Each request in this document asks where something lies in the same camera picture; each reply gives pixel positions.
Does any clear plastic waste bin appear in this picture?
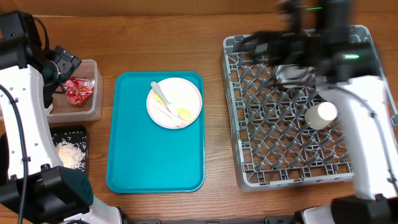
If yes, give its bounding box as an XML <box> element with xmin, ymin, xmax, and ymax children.
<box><xmin>0</xmin><ymin>59</ymin><xmax>104</xmax><ymax>124</ymax></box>

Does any large red snack wrapper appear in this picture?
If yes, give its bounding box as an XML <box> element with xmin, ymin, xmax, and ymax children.
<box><xmin>63</xmin><ymin>77</ymin><xmax>95</xmax><ymax>107</ymax></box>

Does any white rice pile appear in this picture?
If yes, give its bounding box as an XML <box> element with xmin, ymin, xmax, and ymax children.
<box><xmin>55</xmin><ymin>140</ymin><xmax>86</xmax><ymax>171</ymax></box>

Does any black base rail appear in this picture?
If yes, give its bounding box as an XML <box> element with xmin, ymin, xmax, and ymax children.
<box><xmin>130</xmin><ymin>215</ymin><xmax>294</xmax><ymax>224</ymax></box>

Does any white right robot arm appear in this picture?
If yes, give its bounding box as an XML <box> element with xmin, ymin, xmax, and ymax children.
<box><xmin>245</xmin><ymin>1</ymin><xmax>397</xmax><ymax>223</ymax></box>

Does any pink plastic fork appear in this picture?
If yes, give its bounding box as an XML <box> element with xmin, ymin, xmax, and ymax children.
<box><xmin>147</xmin><ymin>100</ymin><xmax>187</xmax><ymax>129</ymax></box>

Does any teal plastic serving tray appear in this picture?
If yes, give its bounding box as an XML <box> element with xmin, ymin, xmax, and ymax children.
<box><xmin>106</xmin><ymin>71</ymin><xmax>205</xmax><ymax>194</ymax></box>

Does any white paper cup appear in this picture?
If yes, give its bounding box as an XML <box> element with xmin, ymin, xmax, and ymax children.
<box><xmin>305</xmin><ymin>102</ymin><xmax>338</xmax><ymax>130</ymax></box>

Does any grey plastic dishwasher rack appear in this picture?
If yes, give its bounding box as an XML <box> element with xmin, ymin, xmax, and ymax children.
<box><xmin>219</xmin><ymin>25</ymin><xmax>398</xmax><ymax>192</ymax></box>

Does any yellow plastic spoon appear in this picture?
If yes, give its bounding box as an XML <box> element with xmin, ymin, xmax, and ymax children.
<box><xmin>152</xmin><ymin>93</ymin><xmax>193</xmax><ymax>121</ymax></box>

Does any pink round plate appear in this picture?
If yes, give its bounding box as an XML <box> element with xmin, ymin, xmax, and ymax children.
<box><xmin>146</xmin><ymin>77</ymin><xmax>203</xmax><ymax>126</ymax></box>

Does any black food waste tray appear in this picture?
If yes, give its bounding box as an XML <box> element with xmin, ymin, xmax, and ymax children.
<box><xmin>0</xmin><ymin>124</ymin><xmax>90</xmax><ymax>177</ymax></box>

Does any grey shallow bowl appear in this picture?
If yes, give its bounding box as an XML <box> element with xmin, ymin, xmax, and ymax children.
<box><xmin>275</xmin><ymin>65</ymin><xmax>313</xmax><ymax>88</ymax></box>

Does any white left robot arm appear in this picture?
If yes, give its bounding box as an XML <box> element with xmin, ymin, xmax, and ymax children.
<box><xmin>1</xmin><ymin>11</ymin><xmax>129</xmax><ymax>223</ymax></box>

